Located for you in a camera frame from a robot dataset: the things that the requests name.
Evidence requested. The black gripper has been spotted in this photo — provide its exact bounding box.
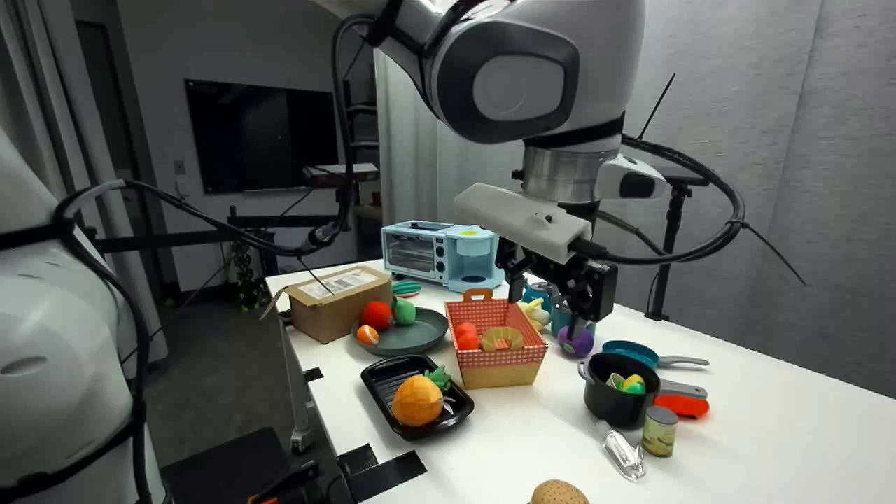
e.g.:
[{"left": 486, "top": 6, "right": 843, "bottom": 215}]
[{"left": 497, "top": 236, "right": 621, "bottom": 326}]

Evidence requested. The orange pineapple toy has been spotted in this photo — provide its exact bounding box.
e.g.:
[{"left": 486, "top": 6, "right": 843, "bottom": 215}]
[{"left": 389, "top": 363, "right": 456, "bottom": 432}]

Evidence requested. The teal toy kettle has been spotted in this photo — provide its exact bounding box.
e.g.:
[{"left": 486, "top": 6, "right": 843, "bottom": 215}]
[{"left": 544, "top": 284, "right": 574, "bottom": 340}]

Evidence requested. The pale yellow toy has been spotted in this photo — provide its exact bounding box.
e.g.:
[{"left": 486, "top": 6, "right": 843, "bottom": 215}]
[{"left": 515, "top": 298, "right": 554, "bottom": 337}]

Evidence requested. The purple toy cup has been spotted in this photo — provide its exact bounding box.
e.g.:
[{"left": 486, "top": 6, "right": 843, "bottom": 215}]
[{"left": 557, "top": 319, "right": 598, "bottom": 361}]

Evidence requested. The orange checkered box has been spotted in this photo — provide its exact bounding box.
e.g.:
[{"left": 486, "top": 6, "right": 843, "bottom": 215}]
[{"left": 446, "top": 289, "right": 553, "bottom": 389}]

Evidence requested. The red fruit toy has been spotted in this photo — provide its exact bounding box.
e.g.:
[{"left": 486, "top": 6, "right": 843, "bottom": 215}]
[{"left": 453, "top": 319, "right": 483, "bottom": 354}]

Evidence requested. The blue toy pan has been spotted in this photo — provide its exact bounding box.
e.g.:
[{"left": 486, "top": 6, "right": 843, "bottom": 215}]
[{"left": 600, "top": 340, "right": 711, "bottom": 372}]

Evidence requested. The yellow green toy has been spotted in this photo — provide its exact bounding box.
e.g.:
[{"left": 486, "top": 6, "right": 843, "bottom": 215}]
[{"left": 605, "top": 370, "right": 651, "bottom": 398}]

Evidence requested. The light blue toy oven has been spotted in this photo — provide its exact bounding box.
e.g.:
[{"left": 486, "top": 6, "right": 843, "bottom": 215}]
[{"left": 379, "top": 219, "right": 507, "bottom": 293}]

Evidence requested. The black toy pot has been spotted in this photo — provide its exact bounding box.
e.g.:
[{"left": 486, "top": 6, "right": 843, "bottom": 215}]
[{"left": 582, "top": 351, "right": 665, "bottom": 432}]

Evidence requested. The small teal toy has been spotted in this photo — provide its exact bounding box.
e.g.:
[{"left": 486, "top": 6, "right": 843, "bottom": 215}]
[{"left": 389, "top": 278, "right": 427, "bottom": 302}]

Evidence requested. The green round toy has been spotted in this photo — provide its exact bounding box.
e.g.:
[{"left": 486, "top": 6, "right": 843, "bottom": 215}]
[{"left": 389, "top": 293, "right": 421, "bottom": 330}]

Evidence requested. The orange toy spatula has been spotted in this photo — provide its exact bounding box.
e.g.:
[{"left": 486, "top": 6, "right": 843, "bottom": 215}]
[{"left": 652, "top": 389, "right": 711, "bottom": 419}]

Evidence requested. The red tomato toy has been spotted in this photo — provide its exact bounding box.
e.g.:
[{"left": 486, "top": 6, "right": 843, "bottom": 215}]
[{"left": 362, "top": 300, "right": 399, "bottom": 334}]

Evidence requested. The black plastic tray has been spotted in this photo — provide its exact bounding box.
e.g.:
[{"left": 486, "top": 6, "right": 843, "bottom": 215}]
[{"left": 360, "top": 354, "right": 476, "bottom": 442}]

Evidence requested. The tan round bread toy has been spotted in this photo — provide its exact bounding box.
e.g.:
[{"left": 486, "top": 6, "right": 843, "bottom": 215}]
[{"left": 530, "top": 480, "right": 595, "bottom": 504}]

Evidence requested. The brown cardboard box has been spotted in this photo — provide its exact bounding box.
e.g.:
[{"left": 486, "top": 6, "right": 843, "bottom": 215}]
[{"left": 260, "top": 264, "right": 396, "bottom": 344}]

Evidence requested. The white box device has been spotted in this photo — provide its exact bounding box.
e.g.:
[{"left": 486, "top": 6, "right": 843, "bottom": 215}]
[{"left": 302, "top": 162, "right": 381, "bottom": 186}]

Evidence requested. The dark green plate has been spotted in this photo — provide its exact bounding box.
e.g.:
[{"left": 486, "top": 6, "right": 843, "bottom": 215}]
[{"left": 351, "top": 306, "right": 451, "bottom": 358}]

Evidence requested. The clear plastic bottle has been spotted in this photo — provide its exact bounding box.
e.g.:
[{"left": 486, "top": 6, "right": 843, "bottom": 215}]
[{"left": 602, "top": 428, "right": 651, "bottom": 481}]

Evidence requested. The small tin can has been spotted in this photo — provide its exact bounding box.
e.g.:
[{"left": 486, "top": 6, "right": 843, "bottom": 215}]
[{"left": 641, "top": 404, "right": 682, "bottom": 460}]

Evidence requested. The black zip tie tail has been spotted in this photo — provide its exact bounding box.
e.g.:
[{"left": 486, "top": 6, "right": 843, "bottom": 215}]
[
  {"left": 638, "top": 72, "right": 682, "bottom": 144},
  {"left": 740, "top": 221, "right": 810, "bottom": 289}
]

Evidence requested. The short black tape strip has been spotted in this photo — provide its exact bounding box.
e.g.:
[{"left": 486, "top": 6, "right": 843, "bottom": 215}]
[{"left": 337, "top": 442, "right": 381, "bottom": 475}]

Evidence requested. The black power strip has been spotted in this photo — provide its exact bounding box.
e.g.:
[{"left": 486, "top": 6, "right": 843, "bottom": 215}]
[{"left": 228, "top": 236, "right": 276, "bottom": 313}]

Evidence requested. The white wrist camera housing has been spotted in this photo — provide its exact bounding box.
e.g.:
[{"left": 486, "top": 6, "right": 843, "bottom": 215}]
[{"left": 451, "top": 180, "right": 598, "bottom": 268}]

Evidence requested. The tan ring bread toy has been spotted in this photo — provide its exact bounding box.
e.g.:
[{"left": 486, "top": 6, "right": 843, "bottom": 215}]
[{"left": 480, "top": 326, "right": 526, "bottom": 356}]

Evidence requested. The black camera stand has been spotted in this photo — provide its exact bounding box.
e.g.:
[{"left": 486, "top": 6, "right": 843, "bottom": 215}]
[{"left": 641, "top": 172, "right": 718, "bottom": 321}]

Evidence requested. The grey utensil handle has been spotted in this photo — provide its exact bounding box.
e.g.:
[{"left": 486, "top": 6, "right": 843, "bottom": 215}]
[{"left": 656, "top": 375, "right": 711, "bottom": 401}]

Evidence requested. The black camera cable loop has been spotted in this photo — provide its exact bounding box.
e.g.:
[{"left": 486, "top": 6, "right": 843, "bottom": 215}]
[{"left": 571, "top": 134, "right": 749, "bottom": 268}]

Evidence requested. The black wall monitor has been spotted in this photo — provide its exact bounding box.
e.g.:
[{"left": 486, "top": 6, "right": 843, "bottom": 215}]
[{"left": 182, "top": 78, "right": 344, "bottom": 195}]

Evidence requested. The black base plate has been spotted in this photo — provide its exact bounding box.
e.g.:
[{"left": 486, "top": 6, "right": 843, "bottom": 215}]
[{"left": 158, "top": 426, "right": 326, "bottom": 504}]

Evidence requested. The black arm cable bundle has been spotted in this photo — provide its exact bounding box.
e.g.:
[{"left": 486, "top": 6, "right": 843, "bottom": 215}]
[{"left": 52, "top": 9, "right": 396, "bottom": 504}]

